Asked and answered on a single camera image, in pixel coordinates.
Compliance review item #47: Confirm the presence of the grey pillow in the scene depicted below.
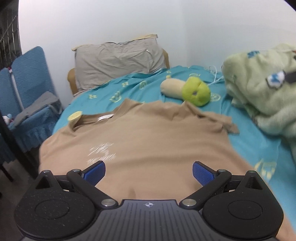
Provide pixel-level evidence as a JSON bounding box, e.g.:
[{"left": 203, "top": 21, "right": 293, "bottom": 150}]
[{"left": 72, "top": 34, "right": 166, "bottom": 92}]

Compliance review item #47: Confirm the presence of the small white plush toy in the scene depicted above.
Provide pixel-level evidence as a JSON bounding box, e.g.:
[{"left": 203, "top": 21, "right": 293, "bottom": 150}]
[{"left": 3, "top": 114, "right": 13, "bottom": 125}]

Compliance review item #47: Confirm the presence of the grey cloth on chair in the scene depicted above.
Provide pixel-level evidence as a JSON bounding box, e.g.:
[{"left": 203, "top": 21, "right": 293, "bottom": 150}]
[{"left": 12, "top": 91, "right": 60, "bottom": 126}]

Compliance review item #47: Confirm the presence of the blue chair behind table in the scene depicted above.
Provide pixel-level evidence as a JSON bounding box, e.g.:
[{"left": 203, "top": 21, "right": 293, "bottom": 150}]
[{"left": 0, "top": 68, "right": 21, "bottom": 164}]

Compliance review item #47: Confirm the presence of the green and beige plush toy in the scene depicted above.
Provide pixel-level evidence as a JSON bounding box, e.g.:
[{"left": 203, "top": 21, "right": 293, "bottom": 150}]
[{"left": 160, "top": 76, "right": 211, "bottom": 107}]

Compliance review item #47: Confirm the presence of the blue chair near wall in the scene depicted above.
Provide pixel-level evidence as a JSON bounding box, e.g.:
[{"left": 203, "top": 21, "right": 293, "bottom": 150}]
[{"left": 11, "top": 46, "right": 63, "bottom": 152}]

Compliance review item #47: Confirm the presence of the white charging cable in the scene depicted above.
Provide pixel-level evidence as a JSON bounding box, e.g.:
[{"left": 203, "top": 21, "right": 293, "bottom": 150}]
[{"left": 204, "top": 65, "right": 225, "bottom": 85}]

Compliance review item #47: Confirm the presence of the tan t-shirt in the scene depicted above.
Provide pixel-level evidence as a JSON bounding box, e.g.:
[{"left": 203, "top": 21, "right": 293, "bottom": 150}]
[{"left": 38, "top": 98, "right": 292, "bottom": 241}]

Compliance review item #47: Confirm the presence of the green fleece blanket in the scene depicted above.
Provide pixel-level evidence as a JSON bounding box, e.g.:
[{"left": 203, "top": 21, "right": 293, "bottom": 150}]
[{"left": 221, "top": 43, "right": 296, "bottom": 137}]

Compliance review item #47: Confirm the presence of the teal patterned bed sheet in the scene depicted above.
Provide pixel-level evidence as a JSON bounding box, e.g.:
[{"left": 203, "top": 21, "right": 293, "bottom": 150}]
[{"left": 52, "top": 65, "right": 296, "bottom": 200}]

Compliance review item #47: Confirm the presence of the dark window with grille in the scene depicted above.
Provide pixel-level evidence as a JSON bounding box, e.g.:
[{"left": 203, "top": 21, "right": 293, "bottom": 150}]
[{"left": 0, "top": 6, "right": 22, "bottom": 69}]

